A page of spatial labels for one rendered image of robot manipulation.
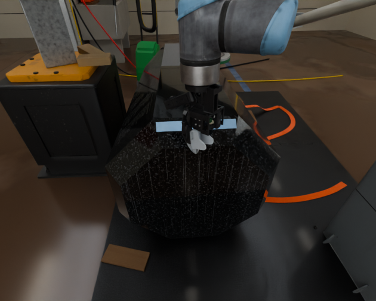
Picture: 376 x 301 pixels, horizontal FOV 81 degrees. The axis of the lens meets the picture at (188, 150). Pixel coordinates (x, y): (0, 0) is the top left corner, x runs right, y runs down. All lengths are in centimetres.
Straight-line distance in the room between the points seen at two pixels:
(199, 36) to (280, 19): 14
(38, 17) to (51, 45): 15
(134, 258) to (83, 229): 41
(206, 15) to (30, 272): 149
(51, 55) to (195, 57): 133
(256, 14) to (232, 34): 5
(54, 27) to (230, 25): 136
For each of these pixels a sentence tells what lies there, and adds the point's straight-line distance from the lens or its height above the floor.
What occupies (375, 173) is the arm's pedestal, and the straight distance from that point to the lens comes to 129.
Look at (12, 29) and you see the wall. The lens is 711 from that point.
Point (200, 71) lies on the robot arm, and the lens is 49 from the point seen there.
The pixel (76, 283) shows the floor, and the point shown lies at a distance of 146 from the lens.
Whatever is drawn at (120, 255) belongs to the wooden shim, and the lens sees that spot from 142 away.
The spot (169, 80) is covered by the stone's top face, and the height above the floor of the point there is 82.
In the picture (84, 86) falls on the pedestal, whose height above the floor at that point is 73.
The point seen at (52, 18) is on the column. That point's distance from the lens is 169.
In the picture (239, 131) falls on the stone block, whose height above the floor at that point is 77.
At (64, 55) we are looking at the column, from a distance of 173.
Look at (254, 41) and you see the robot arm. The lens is 45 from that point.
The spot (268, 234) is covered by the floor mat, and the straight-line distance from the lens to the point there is 152.
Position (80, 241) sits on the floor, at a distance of 158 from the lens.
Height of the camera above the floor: 127
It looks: 39 degrees down
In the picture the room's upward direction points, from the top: straight up
